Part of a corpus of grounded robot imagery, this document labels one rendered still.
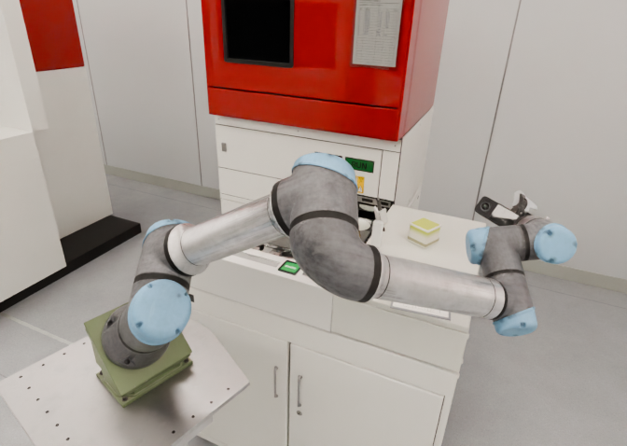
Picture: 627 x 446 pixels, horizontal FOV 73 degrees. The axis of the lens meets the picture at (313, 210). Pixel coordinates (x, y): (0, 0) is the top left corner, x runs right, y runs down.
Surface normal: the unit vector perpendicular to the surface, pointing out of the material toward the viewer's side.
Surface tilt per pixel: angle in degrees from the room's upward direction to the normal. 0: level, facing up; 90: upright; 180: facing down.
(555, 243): 73
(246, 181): 90
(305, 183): 44
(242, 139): 90
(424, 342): 90
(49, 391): 0
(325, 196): 32
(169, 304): 49
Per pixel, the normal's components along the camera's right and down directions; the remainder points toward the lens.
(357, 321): -0.40, 0.38
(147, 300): 0.53, -0.33
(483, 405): 0.04, -0.90
